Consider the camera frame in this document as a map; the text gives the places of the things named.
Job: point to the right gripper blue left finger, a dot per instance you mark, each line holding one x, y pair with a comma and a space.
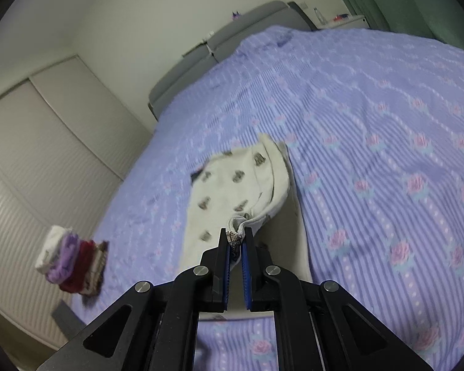
221, 273

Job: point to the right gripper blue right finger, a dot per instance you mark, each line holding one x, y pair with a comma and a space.
249, 267

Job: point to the white bear-print polo shirt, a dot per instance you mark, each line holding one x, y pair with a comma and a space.
250, 187

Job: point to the brown patterned folded garment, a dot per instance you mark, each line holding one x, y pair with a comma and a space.
95, 275

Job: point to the purple folded garment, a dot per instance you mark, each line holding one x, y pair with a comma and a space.
62, 268

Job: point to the white folded garment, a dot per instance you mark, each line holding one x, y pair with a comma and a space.
50, 249

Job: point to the purple floral bed cover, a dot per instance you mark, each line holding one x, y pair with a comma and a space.
374, 125

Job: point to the white louvred wardrobe doors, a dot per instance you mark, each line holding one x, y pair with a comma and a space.
66, 145

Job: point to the papers on headboard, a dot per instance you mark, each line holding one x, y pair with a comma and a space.
203, 42

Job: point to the grey padded headboard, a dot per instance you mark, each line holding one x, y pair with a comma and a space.
224, 42

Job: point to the clear plastic bottle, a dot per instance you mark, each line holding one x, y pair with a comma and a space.
319, 16

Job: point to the white bedside table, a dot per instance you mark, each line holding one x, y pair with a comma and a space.
353, 21

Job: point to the red item on nightstand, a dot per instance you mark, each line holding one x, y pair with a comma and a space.
340, 17

